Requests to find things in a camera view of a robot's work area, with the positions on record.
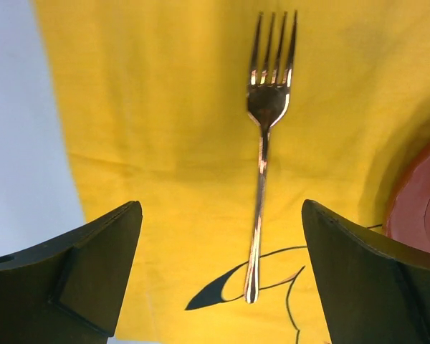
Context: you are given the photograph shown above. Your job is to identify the copper fork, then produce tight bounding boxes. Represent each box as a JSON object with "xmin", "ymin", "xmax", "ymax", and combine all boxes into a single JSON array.
[{"xmin": 244, "ymin": 11, "xmax": 298, "ymax": 304}]

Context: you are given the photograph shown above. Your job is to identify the red plastic plate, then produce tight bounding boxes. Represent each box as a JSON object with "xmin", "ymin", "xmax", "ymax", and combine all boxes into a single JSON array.
[{"xmin": 383, "ymin": 142, "xmax": 430, "ymax": 253}]

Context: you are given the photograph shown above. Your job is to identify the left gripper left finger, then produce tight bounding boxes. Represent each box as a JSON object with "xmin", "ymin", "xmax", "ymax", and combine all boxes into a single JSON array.
[{"xmin": 0, "ymin": 201, "xmax": 143, "ymax": 343}]

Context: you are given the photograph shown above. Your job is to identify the yellow pikachu placemat cloth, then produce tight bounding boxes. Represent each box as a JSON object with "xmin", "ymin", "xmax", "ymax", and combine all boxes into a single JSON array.
[{"xmin": 34, "ymin": 1, "xmax": 430, "ymax": 343}]

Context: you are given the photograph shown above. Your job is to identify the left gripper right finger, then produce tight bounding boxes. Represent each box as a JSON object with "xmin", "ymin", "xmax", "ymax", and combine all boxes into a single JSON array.
[{"xmin": 302, "ymin": 200, "xmax": 430, "ymax": 343}]

